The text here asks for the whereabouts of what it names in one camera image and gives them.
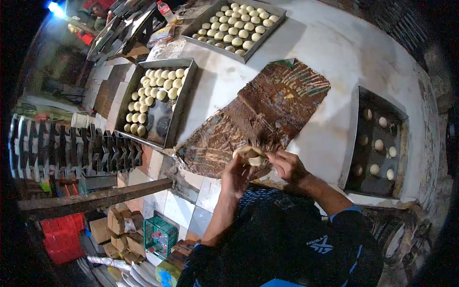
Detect white roll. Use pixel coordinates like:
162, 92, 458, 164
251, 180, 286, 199
71, 112, 92, 129

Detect group of dough balls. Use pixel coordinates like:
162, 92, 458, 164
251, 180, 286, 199
352, 108, 398, 181
123, 67, 189, 137
191, 2, 280, 57

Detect dark greased baking tray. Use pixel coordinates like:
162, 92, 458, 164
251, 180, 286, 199
339, 86, 410, 200

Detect colourful snack packet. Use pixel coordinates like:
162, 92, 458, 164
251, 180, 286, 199
148, 24, 176, 47

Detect person's right hand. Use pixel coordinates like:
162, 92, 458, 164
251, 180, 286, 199
265, 149, 311, 186

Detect person's left hand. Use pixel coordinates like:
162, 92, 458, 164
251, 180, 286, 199
220, 154, 256, 200

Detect bundle of white plastic bags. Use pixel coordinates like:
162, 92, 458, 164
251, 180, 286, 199
86, 254, 163, 287

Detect person's right fingers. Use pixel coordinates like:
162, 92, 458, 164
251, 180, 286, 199
265, 149, 292, 171

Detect person's left fingers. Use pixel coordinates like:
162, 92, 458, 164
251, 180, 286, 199
229, 154, 256, 173

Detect red plastic crate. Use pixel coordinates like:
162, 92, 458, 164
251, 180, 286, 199
40, 213, 86, 265

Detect pile of cardboard boxes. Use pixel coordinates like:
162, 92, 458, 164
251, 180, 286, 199
88, 206, 146, 265

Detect wooden beam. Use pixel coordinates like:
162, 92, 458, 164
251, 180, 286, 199
17, 178, 174, 220

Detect row of empty metal trays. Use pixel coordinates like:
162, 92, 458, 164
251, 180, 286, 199
9, 114, 144, 181

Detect rack with trays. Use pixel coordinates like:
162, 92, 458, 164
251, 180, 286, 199
86, 3, 158, 64

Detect metal baking tray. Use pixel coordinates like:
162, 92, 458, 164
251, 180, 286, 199
114, 57, 199, 151
181, 0, 287, 65

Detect person's body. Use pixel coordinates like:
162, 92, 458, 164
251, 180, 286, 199
176, 186, 385, 287

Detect red label plastic bottle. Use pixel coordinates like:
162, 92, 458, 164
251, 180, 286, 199
156, 0, 177, 24

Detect brown chocolate smeared mat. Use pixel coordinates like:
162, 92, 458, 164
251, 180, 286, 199
175, 58, 331, 180

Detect dough piece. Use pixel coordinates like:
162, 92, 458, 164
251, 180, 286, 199
232, 145, 268, 168

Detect green plastic crate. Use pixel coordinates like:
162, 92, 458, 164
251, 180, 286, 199
143, 215, 179, 260

